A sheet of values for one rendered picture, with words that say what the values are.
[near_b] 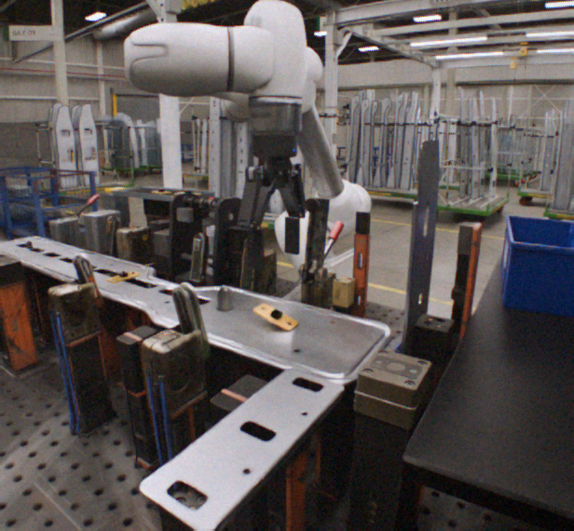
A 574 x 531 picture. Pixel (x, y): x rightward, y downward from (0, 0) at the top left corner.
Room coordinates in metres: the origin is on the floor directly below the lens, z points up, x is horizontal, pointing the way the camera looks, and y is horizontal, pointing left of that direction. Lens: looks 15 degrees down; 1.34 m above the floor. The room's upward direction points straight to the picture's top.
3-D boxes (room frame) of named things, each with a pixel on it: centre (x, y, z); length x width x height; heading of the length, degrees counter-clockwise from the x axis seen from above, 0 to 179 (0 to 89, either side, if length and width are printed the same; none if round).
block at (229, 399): (0.52, 0.06, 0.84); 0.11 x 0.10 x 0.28; 147
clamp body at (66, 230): (1.43, 0.82, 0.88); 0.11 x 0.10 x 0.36; 147
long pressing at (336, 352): (0.98, 0.43, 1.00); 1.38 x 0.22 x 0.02; 57
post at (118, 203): (1.52, 0.64, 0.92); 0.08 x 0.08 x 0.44; 57
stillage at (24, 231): (5.24, 3.18, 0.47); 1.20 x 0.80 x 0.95; 53
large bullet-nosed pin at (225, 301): (0.79, 0.13, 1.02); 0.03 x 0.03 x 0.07
